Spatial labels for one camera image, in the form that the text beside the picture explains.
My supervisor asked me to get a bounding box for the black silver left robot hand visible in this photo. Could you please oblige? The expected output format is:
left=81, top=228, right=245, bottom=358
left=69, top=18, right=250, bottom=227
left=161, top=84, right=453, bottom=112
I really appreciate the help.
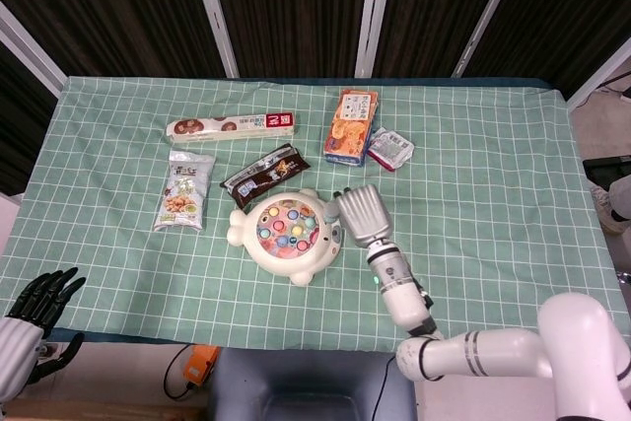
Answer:
left=0, top=266, right=88, bottom=400

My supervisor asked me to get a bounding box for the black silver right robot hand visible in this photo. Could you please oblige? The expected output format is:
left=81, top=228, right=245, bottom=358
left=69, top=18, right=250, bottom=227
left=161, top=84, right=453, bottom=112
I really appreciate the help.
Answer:
left=332, top=183, right=395, bottom=249

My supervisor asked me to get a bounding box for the grey padded robot base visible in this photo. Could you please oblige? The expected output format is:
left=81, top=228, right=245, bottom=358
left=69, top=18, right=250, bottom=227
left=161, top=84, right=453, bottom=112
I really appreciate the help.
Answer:
left=206, top=347, right=420, bottom=421

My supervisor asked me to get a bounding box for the fish-shaped fishing game toy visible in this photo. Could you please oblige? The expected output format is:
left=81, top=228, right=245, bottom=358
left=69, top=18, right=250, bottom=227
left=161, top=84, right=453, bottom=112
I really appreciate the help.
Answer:
left=226, top=187, right=345, bottom=287

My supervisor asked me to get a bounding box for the small red white snack packet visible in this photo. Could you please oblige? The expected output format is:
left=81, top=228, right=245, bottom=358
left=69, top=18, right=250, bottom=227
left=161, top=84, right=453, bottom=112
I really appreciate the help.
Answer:
left=367, top=126, right=415, bottom=173

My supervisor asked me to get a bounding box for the orange blue cracker box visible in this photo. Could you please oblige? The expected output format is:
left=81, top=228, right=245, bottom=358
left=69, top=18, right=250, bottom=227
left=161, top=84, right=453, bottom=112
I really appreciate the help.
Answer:
left=323, top=88, right=381, bottom=168

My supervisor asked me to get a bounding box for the dark brown snack wrapper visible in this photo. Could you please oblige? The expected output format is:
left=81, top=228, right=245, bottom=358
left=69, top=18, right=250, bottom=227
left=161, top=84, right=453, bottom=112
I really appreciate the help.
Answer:
left=219, top=143, right=312, bottom=210

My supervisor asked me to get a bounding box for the green checkered tablecloth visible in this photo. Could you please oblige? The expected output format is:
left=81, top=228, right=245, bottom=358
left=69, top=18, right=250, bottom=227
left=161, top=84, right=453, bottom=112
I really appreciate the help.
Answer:
left=0, top=76, right=631, bottom=358

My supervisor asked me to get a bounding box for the long cream cookie box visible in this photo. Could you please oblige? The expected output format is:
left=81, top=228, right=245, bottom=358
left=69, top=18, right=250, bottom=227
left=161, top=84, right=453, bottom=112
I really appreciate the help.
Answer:
left=165, top=112, right=301, bottom=144

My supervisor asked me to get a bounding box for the silver nut snack bag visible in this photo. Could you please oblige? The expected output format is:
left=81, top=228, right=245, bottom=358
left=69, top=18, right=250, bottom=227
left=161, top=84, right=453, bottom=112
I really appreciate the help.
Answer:
left=152, top=149, right=217, bottom=233

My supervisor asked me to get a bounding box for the orange device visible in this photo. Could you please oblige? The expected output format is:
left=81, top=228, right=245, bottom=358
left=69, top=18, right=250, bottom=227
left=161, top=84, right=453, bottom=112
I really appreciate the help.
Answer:
left=181, top=344, right=221, bottom=387

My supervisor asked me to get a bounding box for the white sneaker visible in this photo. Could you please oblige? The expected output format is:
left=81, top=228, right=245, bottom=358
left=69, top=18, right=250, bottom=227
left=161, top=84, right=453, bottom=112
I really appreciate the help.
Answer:
left=591, top=184, right=630, bottom=234

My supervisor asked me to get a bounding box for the black box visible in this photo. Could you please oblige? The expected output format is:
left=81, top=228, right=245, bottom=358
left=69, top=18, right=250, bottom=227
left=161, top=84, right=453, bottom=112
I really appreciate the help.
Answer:
left=583, top=157, right=631, bottom=190

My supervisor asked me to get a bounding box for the black cable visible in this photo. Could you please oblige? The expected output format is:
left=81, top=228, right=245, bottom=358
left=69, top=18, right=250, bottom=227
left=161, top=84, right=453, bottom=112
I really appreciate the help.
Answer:
left=372, top=355, right=401, bottom=421
left=163, top=344, right=198, bottom=400

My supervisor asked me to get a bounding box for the white partition post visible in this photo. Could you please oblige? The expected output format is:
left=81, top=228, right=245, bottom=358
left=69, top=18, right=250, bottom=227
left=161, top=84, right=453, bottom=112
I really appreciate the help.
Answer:
left=0, top=0, right=68, bottom=97
left=354, top=0, right=398, bottom=80
left=566, top=40, right=631, bottom=110
left=186, top=0, right=241, bottom=80
left=452, top=0, right=528, bottom=79

